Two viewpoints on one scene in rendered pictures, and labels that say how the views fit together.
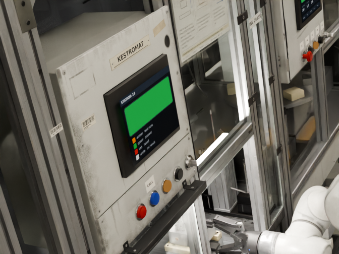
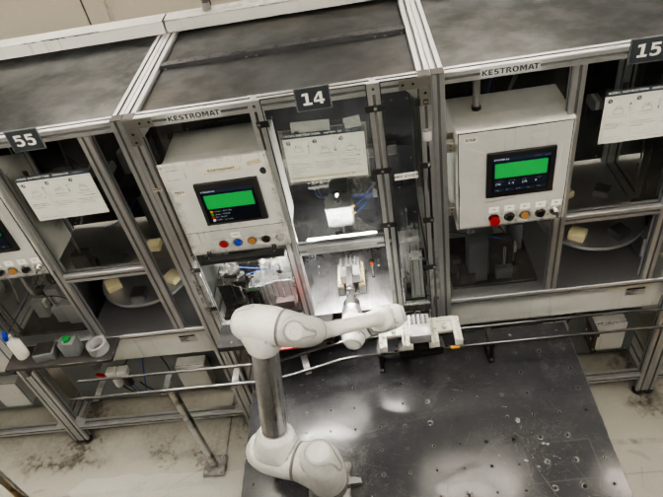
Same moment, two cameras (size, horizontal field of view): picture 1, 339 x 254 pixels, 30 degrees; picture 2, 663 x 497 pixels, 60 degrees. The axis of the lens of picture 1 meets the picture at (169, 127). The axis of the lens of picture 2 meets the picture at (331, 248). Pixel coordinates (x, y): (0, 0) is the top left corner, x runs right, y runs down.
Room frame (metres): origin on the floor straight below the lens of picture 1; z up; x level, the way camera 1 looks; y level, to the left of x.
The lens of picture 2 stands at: (0.81, -1.78, 2.92)
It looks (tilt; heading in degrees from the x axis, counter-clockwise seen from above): 41 degrees down; 63
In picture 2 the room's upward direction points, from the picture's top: 12 degrees counter-clockwise
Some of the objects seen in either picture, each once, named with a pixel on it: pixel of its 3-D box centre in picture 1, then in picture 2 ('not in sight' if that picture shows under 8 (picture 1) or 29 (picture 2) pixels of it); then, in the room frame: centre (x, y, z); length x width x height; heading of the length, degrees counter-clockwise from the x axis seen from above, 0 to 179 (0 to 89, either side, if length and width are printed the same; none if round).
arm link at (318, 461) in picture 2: not in sight; (321, 464); (1.13, -0.66, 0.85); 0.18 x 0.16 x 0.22; 126
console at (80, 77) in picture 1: (99, 126); (231, 190); (1.39, 0.16, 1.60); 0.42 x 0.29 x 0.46; 146
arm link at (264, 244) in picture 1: (270, 245); (351, 313); (1.62, -0.24, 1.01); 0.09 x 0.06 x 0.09; 146
